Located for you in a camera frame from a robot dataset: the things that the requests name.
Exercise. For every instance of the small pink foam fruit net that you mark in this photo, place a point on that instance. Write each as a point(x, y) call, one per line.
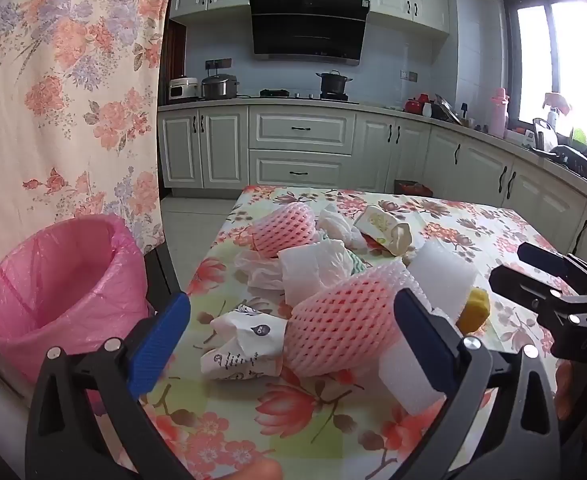
point(283, 232)

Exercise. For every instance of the black wall socket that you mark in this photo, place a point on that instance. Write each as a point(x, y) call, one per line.
point(218, 63)

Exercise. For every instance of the large pink foam fruit net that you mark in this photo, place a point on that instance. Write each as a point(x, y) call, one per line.
point(343, 320)

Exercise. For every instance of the leaning metal tray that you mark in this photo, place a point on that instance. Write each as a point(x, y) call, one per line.
point(446, 110)

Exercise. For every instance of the floral tablecloth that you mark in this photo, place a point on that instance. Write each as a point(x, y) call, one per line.
point(323, 440)

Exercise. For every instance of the white lower kitchen cabinets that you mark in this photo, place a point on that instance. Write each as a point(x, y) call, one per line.
point(303, 130)

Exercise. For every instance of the black metal frame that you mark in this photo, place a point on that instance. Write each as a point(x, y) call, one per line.
point(161, 275)

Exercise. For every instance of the white foam block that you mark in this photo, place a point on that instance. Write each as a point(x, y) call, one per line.
point(448, 270)

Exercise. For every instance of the kitchen window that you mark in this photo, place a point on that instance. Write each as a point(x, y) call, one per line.
point(538, 60)

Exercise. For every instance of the white foam sheet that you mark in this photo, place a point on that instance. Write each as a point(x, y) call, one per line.
point(403, 385)

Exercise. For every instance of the person's right hand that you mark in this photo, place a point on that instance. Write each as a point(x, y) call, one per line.
point(568, 390)

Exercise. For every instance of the pink cloth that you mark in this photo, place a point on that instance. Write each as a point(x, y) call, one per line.
point(556, 102)

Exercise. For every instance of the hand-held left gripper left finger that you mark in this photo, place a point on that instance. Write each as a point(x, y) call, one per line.
point(158, 340)

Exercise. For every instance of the black cooking pot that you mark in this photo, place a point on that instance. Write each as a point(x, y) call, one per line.
point(333, 82)

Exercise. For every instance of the red floor bin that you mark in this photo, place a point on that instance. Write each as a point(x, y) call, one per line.
point(413, 189)

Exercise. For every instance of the gold-print paper cup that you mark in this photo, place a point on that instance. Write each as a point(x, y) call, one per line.
point(378, 222)

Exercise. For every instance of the crumpled black-print paper cup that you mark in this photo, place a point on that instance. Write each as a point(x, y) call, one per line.
point(243, 350)

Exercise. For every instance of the black gas stove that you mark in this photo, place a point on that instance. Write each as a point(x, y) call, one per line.
point(275, 93)

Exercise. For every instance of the small wall socket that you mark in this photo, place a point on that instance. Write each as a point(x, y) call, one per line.
point(408, 76)

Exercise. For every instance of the black range hood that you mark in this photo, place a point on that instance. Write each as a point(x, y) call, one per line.
point(308, 25)

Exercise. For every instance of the bin with pink plastic liner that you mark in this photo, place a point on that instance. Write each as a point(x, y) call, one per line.
point(63, 285)

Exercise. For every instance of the white plastic bag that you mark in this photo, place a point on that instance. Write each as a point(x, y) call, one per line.
point(333, 260)

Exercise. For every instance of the white cup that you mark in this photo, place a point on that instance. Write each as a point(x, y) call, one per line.
point(427, 109)

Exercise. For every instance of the white rice cooker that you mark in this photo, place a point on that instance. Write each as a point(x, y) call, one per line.
point(183, 90)

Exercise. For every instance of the pink thermos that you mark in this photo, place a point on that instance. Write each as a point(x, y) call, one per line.
point(498, 115)

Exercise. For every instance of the silver pressure cooker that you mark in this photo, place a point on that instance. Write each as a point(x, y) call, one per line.
point(219, 87)

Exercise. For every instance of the floral curtain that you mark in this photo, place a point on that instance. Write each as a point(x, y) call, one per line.
point(73, 85)

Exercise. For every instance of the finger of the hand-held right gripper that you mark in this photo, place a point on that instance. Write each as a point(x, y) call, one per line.
point(543, 257)
point(518, 287)

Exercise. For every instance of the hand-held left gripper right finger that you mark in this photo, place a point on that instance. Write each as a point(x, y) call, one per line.
point(423, 345)

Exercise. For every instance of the white paper towel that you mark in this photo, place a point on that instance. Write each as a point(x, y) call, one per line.
point(298, 275)

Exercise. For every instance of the red kettle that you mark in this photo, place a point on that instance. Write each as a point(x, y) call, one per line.
point(413, 105)

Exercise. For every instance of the black pan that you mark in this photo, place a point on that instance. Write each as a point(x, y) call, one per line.
point(571, 155)

